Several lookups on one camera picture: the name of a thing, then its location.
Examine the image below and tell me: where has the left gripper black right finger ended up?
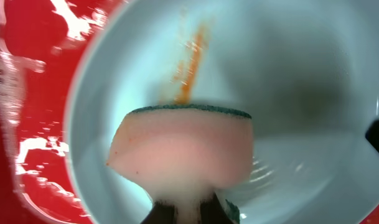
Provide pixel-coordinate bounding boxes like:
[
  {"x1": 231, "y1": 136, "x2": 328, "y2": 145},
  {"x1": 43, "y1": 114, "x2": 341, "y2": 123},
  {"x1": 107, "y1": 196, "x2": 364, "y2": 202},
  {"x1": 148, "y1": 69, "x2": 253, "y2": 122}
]
[{"x1": 200, "y1": 193, "x2": 233, "y2": 224}]

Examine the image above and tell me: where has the pink sponge green scourer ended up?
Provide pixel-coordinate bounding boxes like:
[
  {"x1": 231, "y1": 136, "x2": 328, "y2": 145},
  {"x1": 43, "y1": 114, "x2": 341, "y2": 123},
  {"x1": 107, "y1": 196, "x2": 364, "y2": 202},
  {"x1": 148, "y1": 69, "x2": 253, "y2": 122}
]
[{"x1": 106, "y1": 105, "x2": 253, "y2": 224}]

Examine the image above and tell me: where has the light blue plate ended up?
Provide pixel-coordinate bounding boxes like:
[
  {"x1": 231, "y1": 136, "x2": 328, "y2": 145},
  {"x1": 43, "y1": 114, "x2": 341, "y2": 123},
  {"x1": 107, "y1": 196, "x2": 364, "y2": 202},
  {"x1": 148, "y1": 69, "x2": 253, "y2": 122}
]
[{"x1": 65, "y1": 0, "x2": 379, "y2": 223}]

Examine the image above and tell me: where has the red plastic tray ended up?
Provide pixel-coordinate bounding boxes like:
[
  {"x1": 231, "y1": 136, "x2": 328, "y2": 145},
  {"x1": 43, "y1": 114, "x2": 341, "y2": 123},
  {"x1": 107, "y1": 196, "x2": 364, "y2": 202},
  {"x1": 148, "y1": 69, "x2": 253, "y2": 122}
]
[{"x1": 0, "y1": 0, "x2": 125, "y2": 223}]

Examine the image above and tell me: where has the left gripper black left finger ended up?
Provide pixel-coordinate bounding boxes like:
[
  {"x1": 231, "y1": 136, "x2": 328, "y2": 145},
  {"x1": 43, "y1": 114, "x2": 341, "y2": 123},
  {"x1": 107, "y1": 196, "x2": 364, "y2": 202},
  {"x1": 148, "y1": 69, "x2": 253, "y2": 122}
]
[{"x1": 141, "y1": 201, "x2": 176, "y2": 224}]

